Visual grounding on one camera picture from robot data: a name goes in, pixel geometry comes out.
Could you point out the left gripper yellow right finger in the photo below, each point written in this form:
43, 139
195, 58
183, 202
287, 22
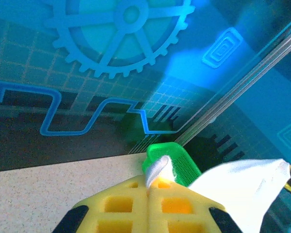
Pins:
177, 206

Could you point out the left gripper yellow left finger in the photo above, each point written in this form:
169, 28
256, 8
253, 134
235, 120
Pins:
116, 206

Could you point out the white t-shirt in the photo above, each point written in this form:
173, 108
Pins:
245, 184

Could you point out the green plastic basket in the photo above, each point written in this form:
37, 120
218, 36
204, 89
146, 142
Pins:
186, 162

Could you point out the aluminium frame post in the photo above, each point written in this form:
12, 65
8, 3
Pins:
245, 82

